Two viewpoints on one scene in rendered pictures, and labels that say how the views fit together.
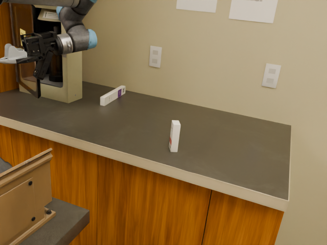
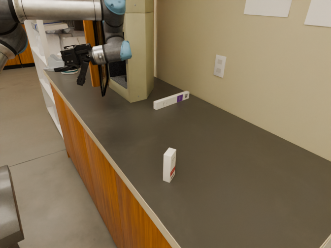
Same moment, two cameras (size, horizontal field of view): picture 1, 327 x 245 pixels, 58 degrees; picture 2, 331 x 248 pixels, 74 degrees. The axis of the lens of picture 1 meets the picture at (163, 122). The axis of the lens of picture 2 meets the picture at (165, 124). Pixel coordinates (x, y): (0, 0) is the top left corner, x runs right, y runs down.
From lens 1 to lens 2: 0.62 m
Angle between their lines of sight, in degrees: 31
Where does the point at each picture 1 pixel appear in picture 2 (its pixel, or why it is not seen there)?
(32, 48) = (66, 59)
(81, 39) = (113, 51)
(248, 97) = (315, 128)
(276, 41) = not seen: outside the picture
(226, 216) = not seen: outside the picture
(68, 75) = (129, 79)
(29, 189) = not seen: outside the picture
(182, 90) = (241, 104)
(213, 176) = (177, 234)
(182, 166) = (155, 206)
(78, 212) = (9, 229)
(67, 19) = (106, 31)
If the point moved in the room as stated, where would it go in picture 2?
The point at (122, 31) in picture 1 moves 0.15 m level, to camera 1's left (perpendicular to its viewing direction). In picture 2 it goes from (195, 39) to (174, 36)
